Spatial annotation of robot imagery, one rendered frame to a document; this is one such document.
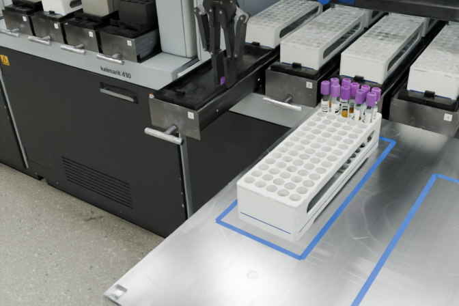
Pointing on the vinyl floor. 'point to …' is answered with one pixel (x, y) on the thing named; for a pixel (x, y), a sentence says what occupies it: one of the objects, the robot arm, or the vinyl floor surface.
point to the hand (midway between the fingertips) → (224, 70)
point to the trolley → (322, 240)
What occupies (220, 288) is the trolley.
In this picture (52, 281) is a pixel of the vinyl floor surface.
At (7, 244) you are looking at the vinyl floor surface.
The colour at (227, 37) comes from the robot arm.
